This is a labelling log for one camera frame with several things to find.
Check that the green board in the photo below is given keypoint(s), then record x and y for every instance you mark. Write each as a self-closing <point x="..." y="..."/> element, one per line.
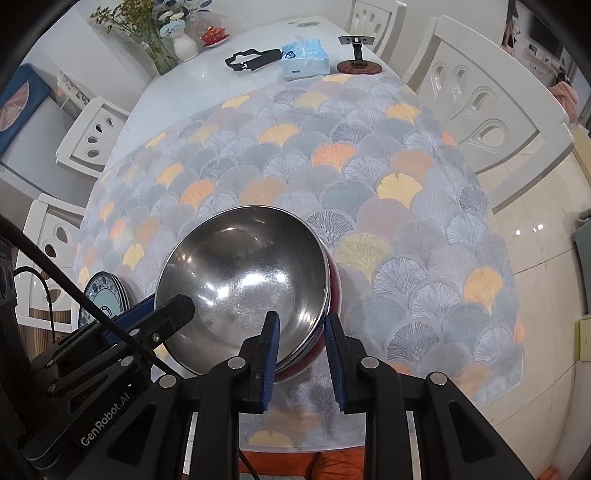
<point x="582" y="242"/>

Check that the white cabinet with blue cover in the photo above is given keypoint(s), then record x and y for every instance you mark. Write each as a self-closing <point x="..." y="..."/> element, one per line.
<point x="27" y="120"/>

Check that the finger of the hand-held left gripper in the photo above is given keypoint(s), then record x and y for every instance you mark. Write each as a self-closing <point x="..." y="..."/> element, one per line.
<point x="134" y="317"/>
<point x="173" y="314"/>

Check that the stainless steel bowl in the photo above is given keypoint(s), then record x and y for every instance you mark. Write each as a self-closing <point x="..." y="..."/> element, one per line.
<point x="323" y="318"/>
<point x="244" y="281"/>

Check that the black plastic tool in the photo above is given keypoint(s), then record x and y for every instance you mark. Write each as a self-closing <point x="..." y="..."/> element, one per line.
<point x="251" y="59"/>

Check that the red dish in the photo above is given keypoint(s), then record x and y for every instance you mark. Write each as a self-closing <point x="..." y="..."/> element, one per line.
<point x="214" y="36"/>

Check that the white dining chair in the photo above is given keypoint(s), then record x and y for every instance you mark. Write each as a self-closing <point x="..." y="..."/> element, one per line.
<point x="374" y="21"/>
<point x="90" y="138"/>
<point x="489" y="110"/>
<point x="48" y="258"/>

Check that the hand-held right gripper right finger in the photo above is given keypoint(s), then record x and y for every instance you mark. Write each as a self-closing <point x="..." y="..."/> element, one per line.
<point x="333" y="364"/>

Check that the orange clothing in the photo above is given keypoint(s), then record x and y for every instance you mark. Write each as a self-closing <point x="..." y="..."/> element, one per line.
<point x="300" y="466"/>

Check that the pink cloth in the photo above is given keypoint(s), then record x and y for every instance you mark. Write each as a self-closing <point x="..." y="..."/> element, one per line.
<point x="567" y="94"/>

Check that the blue patterned plate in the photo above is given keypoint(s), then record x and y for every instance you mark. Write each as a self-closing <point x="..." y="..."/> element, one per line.
<point x="127" y="295"/>
<point x="102" y="300"/>

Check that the yellow board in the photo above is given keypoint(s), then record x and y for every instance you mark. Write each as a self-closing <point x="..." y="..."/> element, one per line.
<point x="584" y="339"/>

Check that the red bowl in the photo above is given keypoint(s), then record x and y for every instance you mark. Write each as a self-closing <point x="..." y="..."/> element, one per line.
<point x="333" y="295"/>

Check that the phone stand with wooden base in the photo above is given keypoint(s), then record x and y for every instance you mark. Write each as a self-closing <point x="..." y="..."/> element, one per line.
<point x="358" y="59"/>

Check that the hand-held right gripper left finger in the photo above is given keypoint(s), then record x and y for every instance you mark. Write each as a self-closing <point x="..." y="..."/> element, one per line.
<point x="271" y="350"/>

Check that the white flower vase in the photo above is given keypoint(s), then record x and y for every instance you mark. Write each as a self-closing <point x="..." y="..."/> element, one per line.
<point x="183" y="44"/>

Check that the fan patterned table mat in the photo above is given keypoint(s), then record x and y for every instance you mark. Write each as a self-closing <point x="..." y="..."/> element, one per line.
<point x="369" y="184"/>

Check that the glass vase with greenery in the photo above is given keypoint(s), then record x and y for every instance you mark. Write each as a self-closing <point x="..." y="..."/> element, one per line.
<point x="150" y="37"/>

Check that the blue tissue pack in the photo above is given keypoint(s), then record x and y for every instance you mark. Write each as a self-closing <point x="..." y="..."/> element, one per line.
<point x="304" y="56"/>

